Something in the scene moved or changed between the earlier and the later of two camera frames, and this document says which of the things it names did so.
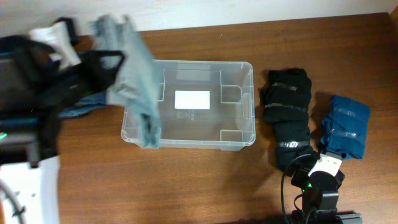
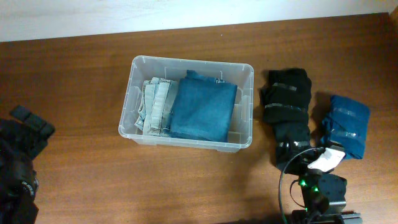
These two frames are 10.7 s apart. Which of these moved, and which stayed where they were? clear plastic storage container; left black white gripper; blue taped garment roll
Moved: left black white gripper
Stayed: clear plastic storage container; blue taped garment roll
